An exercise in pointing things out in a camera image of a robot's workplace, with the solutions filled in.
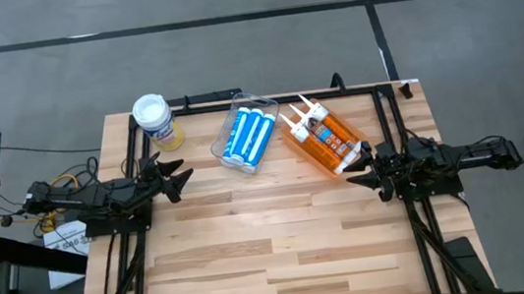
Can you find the orange sealant cartridge white nozzle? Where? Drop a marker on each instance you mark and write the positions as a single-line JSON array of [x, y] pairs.
[[314, 153], [328, 139], [339, 128]]

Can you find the black metal table frame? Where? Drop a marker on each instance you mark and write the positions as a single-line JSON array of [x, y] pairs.
[[198, 109]]

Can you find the blue silicone sealant tube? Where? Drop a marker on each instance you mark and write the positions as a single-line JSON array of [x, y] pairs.
[[260, 142], [236, 132], [248, 136]]

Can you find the orange glue tubes pack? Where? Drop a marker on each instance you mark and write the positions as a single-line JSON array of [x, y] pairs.
[[302, 154]]

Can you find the white-lidded yellow jar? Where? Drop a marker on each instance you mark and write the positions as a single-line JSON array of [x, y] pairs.
[[152, 114]]

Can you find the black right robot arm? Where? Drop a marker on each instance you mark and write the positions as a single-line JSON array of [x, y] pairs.
[[461, 156]]

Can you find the black flat pad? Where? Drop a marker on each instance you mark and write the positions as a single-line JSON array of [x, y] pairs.
[[468, 262]]

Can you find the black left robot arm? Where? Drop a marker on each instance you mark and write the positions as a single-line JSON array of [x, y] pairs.
[[79, 195]]

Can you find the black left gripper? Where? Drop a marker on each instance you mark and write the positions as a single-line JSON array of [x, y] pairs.
[[150, 177]]

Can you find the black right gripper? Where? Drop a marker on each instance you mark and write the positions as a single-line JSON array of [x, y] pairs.
[[390, 169]]

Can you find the clear plastic bin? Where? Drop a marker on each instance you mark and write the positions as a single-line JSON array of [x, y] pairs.
[[223, 151]]

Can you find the white paper sheet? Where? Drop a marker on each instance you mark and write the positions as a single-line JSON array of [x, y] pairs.
[[63, 244]]

